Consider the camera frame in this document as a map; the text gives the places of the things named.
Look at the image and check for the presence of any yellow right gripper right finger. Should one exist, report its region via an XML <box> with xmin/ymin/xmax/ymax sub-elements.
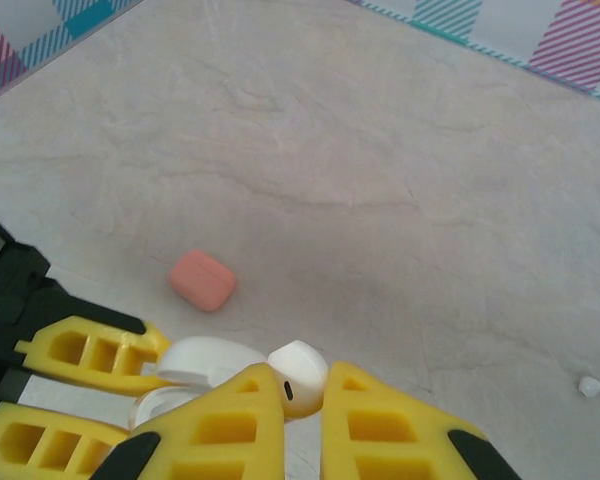
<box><xmin>320</xmin><ymin>359</ymin><xmax>524</xmax><ymax>480</ymax></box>

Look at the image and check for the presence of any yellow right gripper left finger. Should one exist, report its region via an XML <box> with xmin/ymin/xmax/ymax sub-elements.
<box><xmin>89</xmin><ymin>362</ymin><xmax>286</xmax><ymax>480</ymax></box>

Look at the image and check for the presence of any white earbud charging case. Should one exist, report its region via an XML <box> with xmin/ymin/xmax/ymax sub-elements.
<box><xmin>129</xmin><ymin>335</ymin><xmax>269</xmax><ymax>432</ymax></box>

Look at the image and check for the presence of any white wireless earbud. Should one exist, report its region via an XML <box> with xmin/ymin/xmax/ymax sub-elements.
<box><xmin>577</xmin><ymin>375</ymin><xmax>600</xmax><ymax>410</ymax></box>
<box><xmin>266</xmin><ymin>339</ymin><xmax>330</xmax><ymax>421</ymax></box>

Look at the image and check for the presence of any pink earbud charging case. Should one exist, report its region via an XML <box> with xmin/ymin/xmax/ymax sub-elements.
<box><xmin>168</xmin><ymin>248</ymin><xmax>239</xmax><ymax>313</ymax></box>

